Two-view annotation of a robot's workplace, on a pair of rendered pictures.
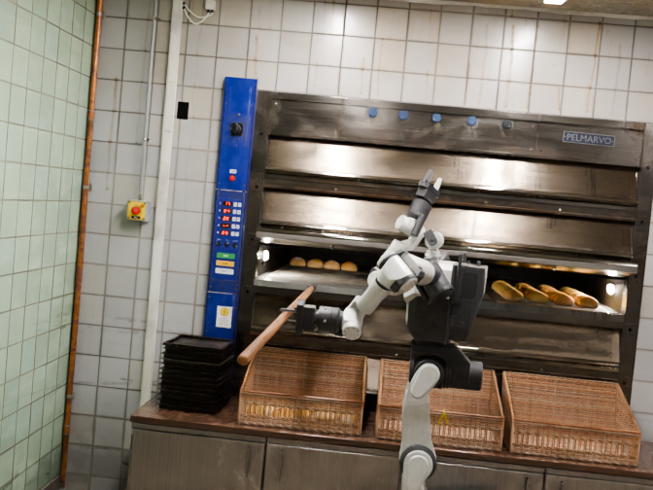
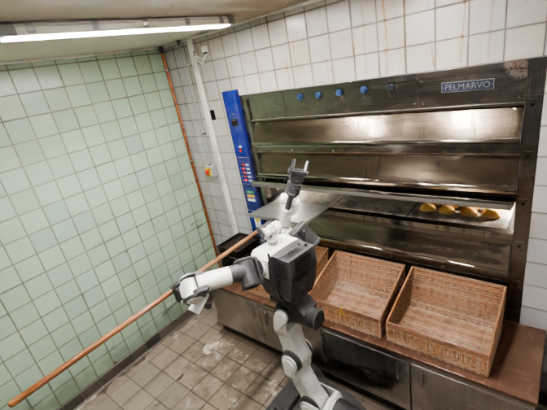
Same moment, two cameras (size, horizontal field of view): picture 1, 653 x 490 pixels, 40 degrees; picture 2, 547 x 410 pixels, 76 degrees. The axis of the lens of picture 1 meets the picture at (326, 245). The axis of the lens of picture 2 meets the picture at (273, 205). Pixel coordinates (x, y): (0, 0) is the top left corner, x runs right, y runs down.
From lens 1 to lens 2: 2.72 m
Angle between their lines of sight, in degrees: 42
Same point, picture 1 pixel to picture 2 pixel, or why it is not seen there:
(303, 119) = (265, 108)
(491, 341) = (401, 246)
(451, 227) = (362, 170)
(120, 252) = (212, 189)
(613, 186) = (494, 126)
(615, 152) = (496, 93)
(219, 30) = (212, 63)
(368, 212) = (312, 163)
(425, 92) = (327, 75)
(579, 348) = (471, 256)
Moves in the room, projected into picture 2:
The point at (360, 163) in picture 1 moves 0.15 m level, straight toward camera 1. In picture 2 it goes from (299, 133) to (288, 138)
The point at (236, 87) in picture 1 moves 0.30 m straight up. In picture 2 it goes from (228, 98) to (219, 58)
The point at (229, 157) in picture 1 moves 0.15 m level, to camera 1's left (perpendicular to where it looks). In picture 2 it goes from (236, 138) to (223, 139)
